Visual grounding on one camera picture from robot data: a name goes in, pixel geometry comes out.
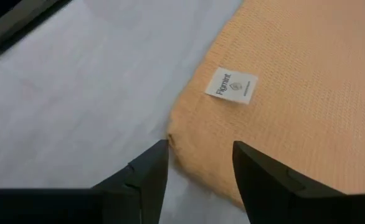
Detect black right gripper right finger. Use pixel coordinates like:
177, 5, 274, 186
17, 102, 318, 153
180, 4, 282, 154
232, 140, 365, 224

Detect black metal table frame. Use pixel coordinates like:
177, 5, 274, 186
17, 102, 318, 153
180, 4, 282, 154
0, 0, 74, 68

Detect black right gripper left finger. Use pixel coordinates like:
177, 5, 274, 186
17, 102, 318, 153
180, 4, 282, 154
0, 139, 170, 224

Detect orange waffle towel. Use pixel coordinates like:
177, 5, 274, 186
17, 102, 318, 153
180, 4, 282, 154
166, 0, 365, 209

